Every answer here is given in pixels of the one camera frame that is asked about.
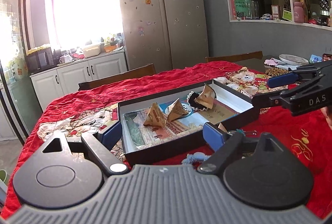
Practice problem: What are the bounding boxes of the blue binder clip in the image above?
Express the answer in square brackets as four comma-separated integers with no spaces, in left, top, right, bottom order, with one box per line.
[228,129,258,137]

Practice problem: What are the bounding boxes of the red printed blanket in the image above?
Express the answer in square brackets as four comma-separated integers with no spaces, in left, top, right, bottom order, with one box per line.
[4,61,332,219]

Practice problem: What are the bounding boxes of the yellow fringed cloth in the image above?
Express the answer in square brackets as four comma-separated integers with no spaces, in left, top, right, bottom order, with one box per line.
[26,43,52,56]

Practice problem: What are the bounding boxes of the brown woven mat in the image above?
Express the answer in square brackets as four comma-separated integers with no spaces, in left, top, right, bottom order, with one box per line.
[265,67,291,76]

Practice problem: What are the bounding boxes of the pink bottle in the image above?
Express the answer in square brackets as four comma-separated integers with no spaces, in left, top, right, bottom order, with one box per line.
[294,1,306,23]

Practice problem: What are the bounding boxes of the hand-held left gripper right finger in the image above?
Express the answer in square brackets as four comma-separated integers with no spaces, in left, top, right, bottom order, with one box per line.
[197,122,287,175]

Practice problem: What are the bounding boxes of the black shallow cardboard box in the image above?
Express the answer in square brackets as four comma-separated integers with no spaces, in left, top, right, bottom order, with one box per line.
[117,79,260,165]

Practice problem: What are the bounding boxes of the blue crochet scrunchie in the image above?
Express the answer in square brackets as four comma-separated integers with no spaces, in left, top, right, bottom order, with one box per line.
[182,152,214,165]

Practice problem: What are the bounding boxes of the white kitchen cabinet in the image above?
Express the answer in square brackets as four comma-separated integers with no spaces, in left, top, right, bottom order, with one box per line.
[30,49,128,113]

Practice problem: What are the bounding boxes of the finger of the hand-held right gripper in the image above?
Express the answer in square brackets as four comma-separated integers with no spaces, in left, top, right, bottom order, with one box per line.
[267,60,332,89]
[251,79,318,108]

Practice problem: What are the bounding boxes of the black microwave oven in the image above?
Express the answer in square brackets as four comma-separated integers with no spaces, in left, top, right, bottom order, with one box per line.
[26,48,54,72]

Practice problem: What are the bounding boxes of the green card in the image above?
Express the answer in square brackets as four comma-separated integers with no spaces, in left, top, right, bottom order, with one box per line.
[234,0,253,19]

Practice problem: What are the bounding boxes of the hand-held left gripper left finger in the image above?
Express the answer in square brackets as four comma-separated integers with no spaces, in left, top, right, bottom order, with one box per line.
[41,121,130,176]

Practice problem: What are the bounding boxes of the beige plastic container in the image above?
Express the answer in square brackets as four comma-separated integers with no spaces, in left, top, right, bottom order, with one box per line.
[82,44,101,58]

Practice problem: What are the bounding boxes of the black crochet scrunchie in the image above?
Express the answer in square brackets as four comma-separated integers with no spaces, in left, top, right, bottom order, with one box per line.
[187,91,208,111]

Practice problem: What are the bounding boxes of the silver two-door fridge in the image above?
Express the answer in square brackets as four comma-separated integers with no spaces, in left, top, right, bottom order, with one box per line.
[115,0,210,76]

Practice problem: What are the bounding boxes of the pink cloth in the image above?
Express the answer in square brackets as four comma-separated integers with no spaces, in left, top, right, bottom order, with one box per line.
[264,57,281,66]

